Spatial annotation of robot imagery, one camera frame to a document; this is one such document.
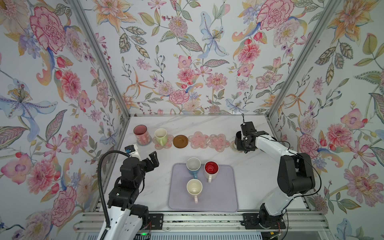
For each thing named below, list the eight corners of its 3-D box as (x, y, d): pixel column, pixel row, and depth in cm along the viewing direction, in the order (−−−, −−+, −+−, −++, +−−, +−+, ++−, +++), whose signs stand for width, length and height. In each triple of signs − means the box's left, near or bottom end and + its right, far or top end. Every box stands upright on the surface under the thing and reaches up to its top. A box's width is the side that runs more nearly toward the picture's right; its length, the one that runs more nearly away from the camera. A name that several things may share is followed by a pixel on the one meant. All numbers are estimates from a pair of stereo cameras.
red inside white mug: (204, 183, 87) (205, 178, 81) (203, 166, 94) (204, 160, 88) (218, 183, 87) (220, 178, 81) (216, 166, 94) (218, 160, 89)
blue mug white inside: (183, 176, 90) (182, 169, 83) (190, 163, 96) (190, 154, 88) (195, 181, 88) (196, 174, 81) (201, 167, 94) (202, 159, 86)
